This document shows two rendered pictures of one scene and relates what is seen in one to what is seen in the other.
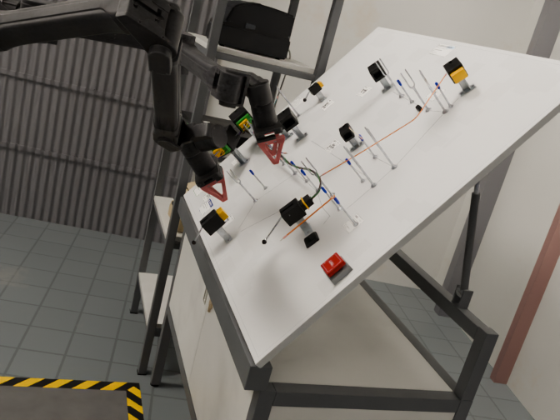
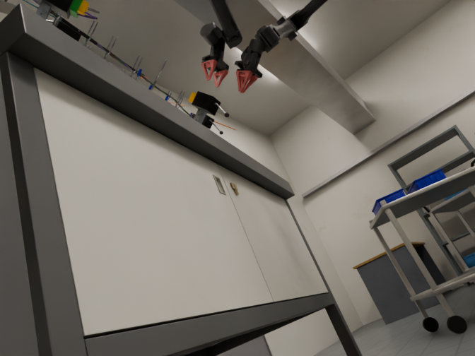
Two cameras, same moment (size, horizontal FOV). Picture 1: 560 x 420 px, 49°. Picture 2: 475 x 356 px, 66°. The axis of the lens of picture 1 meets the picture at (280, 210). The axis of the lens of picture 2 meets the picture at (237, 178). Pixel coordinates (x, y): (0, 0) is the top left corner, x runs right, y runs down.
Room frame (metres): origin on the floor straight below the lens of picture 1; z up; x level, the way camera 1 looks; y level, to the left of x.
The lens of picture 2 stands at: (2.47, 0.75, 0.33)
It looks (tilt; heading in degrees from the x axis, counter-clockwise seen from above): 24 degrees up; 220
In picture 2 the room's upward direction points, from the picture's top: 23 degrees counter-clockwise
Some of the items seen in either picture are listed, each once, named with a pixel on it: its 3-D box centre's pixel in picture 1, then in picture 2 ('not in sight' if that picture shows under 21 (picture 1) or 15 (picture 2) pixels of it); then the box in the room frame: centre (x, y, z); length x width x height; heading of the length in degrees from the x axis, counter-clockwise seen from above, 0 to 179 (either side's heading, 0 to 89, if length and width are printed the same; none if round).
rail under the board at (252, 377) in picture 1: (212, 267); (216, 150); (1.79, 0.16, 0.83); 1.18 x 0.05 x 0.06; 21
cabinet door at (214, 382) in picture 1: (217, 383); (278, 236); (1.54, 0.04, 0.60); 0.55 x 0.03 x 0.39; 21
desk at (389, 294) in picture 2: not in sight; (406, 279); (-2.65, -1.49, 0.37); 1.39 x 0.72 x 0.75; 12
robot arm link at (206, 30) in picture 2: (242, 87); (220, 34); (1.51, 0.17, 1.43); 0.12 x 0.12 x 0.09; 23
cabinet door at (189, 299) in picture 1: (190, 293); (177, 212); (2.06, 0.24, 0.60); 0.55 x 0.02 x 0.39; 21
